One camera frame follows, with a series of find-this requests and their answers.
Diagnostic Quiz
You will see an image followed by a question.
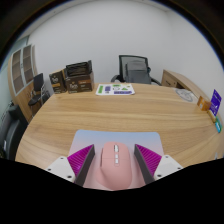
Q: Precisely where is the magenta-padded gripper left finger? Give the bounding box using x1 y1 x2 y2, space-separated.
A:
45 144 96 188

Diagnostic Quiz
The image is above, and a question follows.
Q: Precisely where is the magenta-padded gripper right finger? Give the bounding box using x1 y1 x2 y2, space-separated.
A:
133 143 184 186

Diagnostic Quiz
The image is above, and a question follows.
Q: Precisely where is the pink computer mouse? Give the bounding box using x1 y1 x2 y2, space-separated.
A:
95 141 133 191

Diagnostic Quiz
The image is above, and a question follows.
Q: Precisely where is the pastel blue-pink mouse pad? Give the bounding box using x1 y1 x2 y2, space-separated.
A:
68 129 165 189

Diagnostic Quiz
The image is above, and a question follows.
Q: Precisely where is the black leather sofa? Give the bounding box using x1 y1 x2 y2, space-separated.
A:
0 103 29 161

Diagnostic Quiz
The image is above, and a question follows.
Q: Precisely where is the round white paper disc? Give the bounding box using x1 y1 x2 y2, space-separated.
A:
175 88 198 103

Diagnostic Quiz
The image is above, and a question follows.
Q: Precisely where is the flat brown cardboard box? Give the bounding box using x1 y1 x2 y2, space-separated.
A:
64 71 95 94

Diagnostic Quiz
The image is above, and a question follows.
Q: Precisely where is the small teal card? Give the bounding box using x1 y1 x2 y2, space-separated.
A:
214 116 223 134

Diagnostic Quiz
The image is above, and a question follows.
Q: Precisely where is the small orange box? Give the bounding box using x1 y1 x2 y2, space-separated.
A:
196 95 212 112

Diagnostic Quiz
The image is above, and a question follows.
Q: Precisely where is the white green-purple sticker sheet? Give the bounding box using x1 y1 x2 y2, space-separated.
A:
95 83 136 96

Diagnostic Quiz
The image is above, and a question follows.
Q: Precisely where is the upright brown cardboard box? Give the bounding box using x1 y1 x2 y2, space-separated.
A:
48 68 68 95

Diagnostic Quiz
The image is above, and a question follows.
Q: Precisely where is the wooden side desk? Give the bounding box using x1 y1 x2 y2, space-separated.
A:
160 69 209 101

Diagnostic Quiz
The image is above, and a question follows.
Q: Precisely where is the black visitor chair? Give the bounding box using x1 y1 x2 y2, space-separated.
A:
28 72 51 108

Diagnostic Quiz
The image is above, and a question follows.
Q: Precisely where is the purple sign card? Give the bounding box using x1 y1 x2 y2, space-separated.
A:
209 88 223 117

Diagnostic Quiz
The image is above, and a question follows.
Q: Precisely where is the grey backpack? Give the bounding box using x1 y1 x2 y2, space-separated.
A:
124 59 152 85

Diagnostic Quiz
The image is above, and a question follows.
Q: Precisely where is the open black box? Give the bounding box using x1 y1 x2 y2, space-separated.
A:
65 59 93 78

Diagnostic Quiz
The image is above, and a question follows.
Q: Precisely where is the black mesh office chair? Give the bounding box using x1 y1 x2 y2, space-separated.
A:
110 54 162 86

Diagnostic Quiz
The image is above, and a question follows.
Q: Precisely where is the wooden shelf cabinet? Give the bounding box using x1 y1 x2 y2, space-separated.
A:
7 44 39 123

